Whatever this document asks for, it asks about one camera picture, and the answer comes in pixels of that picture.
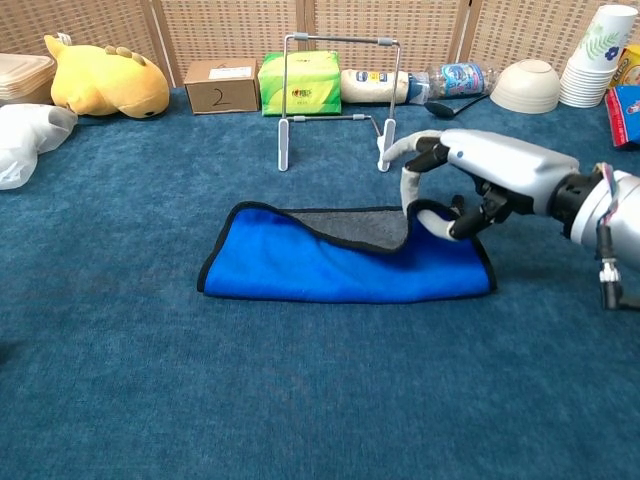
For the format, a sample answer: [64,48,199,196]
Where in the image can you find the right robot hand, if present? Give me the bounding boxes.
[382,128,581,244]

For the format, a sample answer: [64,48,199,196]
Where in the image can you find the grey and blue towel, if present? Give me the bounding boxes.
[197,198,499,305]

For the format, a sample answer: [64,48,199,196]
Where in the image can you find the white metal wire stand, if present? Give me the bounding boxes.
[277,32,402,174]

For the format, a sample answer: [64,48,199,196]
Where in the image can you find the beige upturned bowl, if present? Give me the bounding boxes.
[488,58,561,115]

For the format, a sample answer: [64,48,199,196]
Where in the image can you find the black ladle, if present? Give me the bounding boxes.
[424,93,489,121]

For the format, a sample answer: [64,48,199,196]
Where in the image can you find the clear plastic water bottle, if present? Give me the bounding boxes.
[425,61,500,101]

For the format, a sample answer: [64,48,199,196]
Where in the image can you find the stack of paper cups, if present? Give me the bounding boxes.
[558,4,636,109]

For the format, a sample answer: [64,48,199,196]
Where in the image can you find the blue and red snack bag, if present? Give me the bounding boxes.
[603,84,640,150]

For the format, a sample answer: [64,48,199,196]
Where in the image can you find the yellow snack bag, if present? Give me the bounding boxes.
[607,43,640,91]

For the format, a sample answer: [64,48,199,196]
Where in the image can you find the white mayonnaise bottle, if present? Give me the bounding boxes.
[339,68,430,105]

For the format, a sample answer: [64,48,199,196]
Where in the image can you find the green tissue pack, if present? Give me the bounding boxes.
[257,50,343,118]

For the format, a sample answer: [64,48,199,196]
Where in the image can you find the blue carpet table cover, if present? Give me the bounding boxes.
[0,87,640,480]

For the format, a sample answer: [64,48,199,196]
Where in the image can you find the brown cardboard box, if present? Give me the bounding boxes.
[183,58,261,116]

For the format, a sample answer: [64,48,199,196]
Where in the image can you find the wicker folding screen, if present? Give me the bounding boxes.
[0,0,640,90]

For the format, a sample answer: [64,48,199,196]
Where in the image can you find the yellow plush toy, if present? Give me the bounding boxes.
[43,33,171,120]

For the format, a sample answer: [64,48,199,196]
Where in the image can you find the white plastic bag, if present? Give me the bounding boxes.
[0,103,79,191]

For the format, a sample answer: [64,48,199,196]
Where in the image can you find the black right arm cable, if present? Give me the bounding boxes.
[592,162,640,311]

